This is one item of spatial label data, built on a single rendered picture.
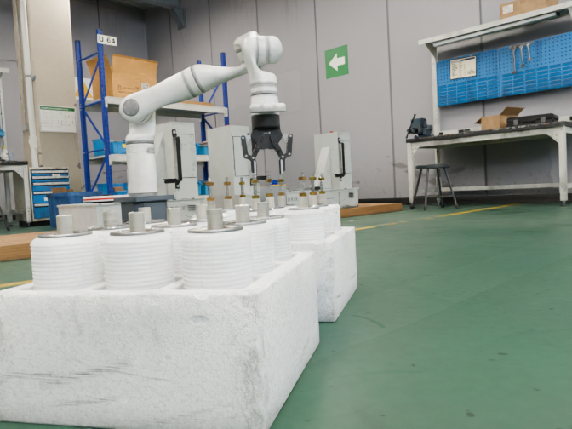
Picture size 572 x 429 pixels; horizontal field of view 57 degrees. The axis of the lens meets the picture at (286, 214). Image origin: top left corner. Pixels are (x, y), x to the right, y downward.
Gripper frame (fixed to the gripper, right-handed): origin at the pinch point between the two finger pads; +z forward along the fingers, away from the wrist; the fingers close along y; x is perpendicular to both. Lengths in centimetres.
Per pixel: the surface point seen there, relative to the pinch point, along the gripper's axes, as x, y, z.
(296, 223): 19.5, -3.6, 13.2
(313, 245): 24.1, -6.4, 18.0
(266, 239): 58, 8, 13
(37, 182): -514, 212, -16
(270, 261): 57, 7, 16
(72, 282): 61, 36, 16
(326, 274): 25.1, -8.7, 24.5
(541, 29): -365, -336, -144
